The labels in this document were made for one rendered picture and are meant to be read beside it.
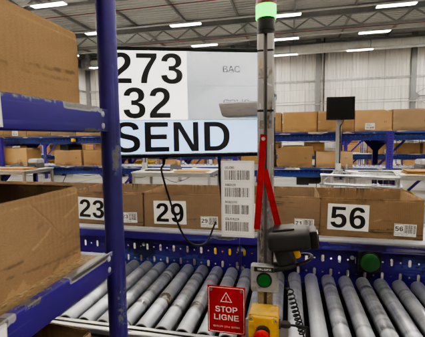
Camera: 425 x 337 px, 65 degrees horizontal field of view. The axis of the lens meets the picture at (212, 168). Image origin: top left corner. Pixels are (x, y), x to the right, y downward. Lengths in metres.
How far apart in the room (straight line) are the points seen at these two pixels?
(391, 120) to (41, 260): 5.95
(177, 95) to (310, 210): 0.80
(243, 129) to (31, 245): 0.66
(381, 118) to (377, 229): 4.70
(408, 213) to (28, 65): 1.39
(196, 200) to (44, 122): 1.19
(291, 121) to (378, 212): 4.57
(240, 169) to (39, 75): 0.55
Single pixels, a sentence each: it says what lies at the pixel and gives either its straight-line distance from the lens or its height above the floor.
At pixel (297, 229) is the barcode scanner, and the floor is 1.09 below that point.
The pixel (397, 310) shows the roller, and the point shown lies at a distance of 1.29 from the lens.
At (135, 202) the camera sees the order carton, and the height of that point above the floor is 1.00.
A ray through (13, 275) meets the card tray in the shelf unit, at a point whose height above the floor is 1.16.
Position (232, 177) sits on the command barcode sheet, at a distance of 0.84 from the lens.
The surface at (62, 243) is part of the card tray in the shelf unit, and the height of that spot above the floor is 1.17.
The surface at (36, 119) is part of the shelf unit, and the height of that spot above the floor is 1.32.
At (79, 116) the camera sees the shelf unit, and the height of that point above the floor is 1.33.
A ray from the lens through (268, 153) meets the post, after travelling 0.83.
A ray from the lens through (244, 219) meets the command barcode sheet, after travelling 0.86.
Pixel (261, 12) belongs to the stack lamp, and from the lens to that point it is 0.88.
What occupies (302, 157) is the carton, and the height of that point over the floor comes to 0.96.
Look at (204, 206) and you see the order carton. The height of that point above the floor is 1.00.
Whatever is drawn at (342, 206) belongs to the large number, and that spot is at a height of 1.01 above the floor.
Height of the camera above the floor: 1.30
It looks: 5 degrees down
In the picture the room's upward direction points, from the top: 1 degrees counter-clockwise
